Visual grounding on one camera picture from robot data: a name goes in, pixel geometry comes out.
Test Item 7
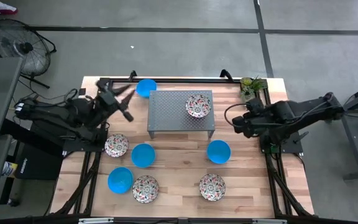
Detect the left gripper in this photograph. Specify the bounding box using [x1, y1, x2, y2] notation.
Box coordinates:
[97, 77, 136, 123]

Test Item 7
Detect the blue plastic bowl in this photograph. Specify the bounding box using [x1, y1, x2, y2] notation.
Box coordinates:
[135, 78, 158, 99]
[206, 139, 232, 165]
[131, 142, 157, 169]
[107, 166, 134, 195]

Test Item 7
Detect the trailing green potted plant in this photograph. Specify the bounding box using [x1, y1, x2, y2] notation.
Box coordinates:
[240, 77, 256, 103]

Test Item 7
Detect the grey perforated metal rack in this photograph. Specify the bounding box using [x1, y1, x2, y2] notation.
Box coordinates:
[147, 90, 216, 139]

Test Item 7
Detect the silver metal bar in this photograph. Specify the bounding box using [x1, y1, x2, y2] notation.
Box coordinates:
[252, 218, 288, 224]
[78, 217, 114, 224]

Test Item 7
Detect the black storage box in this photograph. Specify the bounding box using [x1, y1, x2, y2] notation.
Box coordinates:
[13, 143, 65, 182]

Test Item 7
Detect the black floor fan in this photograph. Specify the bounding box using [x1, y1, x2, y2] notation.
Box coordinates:
[0, 17, 58, 90]

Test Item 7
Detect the yellow labelled bottle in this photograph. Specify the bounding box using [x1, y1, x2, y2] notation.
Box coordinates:
[1, 160, 19, 179]

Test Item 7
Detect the person's foot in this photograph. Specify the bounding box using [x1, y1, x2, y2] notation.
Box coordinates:
[0, 1, 19, 16]

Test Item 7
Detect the black aluminium table frame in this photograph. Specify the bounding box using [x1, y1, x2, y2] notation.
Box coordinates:
[51, 70, 313, 224]

